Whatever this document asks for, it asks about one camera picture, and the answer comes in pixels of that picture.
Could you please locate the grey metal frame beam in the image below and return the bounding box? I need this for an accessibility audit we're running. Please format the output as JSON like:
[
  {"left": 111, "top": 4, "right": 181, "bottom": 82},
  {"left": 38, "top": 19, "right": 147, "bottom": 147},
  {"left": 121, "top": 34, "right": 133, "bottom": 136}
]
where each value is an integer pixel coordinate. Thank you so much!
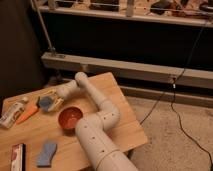
[{"left": 41, "top": 52, "right": 213, "bottom": 89}]

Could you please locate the orange toy carrot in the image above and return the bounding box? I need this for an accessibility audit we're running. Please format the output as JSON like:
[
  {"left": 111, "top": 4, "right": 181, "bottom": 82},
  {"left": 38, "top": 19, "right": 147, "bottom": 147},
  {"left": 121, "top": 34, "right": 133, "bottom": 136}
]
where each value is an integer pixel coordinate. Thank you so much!
[{"left": 16, "top": 99, "right": 39, "bottom": 124}]

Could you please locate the metal diagonal pole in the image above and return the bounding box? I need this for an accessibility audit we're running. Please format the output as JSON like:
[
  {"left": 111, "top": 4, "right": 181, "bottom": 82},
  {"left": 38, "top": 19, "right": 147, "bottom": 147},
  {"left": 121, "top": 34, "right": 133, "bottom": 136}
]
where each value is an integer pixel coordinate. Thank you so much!
[{"left": 30, "top": 0, "right": 65, "bottom": 58}]

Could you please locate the black cable on floor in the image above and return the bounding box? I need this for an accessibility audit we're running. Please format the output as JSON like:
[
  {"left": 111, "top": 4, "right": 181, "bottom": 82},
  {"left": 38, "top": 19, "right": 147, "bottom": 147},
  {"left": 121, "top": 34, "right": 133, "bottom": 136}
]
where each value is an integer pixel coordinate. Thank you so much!
[{"left": 139, "top": 19, "right": 213, "bottom": 171}]

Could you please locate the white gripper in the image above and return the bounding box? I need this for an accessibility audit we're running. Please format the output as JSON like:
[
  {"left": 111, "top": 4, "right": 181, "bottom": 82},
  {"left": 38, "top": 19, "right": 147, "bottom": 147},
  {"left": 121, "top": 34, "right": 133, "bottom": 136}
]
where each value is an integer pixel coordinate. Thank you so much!
[{"left": 40, "top": 80, "right": 80, "bottom": 112}]

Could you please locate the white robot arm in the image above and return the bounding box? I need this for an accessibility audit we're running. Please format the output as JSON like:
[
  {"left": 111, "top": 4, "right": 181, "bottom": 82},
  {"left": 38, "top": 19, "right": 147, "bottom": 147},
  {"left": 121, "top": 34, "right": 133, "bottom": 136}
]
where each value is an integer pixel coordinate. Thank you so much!
[{"left": 39, "top": 72, "right": 138, "bottom": 171}]

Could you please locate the blue sponge cloth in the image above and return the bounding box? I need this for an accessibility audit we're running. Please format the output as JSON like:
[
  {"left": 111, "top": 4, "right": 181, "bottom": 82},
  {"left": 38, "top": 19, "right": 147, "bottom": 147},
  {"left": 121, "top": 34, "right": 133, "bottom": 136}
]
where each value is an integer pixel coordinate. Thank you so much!
[{"left": 36, "top": 142, "right": 57, "bottom": 167}]

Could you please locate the upper cluttered shelf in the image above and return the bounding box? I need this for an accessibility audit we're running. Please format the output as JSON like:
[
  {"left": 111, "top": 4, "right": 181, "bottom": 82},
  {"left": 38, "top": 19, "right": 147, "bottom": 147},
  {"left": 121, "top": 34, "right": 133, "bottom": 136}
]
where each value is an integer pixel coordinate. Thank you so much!
[{"left": 30, "top": 0, "right": 213, "bottom": 29}]

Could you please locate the red bowl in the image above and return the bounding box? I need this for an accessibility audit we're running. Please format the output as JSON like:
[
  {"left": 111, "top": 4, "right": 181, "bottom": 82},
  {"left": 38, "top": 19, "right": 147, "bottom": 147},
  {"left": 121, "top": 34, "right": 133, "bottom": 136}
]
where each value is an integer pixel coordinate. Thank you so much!
[{"left": 58, "top": 107, "right": 83, "bottom": 130}]

